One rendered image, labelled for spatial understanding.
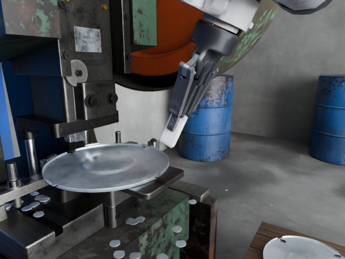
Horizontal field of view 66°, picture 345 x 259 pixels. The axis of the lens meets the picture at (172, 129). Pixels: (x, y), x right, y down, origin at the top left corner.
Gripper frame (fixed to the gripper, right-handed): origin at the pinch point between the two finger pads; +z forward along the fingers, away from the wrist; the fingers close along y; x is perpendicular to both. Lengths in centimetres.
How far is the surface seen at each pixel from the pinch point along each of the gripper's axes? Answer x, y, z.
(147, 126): 100, 186, 99
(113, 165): 9.7, -0.5, 15.7
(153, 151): 7.7, 13.3, 15.0
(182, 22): 26.3, 36.6, -16.7
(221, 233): -19, 97, 86
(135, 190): -0.7, -6.7, 12.0
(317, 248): -49, 55, 34
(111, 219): 3.4, -3.8, 25.6
